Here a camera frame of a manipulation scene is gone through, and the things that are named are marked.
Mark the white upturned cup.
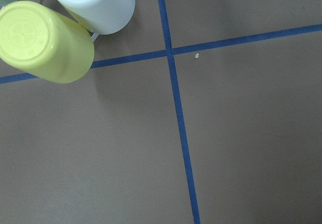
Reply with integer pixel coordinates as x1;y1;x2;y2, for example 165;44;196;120
58;0;135;35

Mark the yellow upturned cup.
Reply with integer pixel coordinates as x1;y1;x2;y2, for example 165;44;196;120
1;1;95;84

